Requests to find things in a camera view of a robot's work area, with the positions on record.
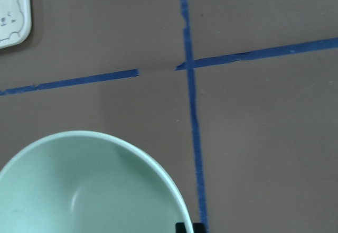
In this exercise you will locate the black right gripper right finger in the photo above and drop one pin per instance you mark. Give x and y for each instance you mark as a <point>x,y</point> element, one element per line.
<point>199,227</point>

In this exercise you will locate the cream bear tray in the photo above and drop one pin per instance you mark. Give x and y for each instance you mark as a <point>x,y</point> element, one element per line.
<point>16,22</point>

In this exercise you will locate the green bowl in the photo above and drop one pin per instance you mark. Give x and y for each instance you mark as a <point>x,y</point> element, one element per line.
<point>82,181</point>

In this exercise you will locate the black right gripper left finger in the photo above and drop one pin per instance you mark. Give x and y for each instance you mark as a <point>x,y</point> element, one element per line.
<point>180,227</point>

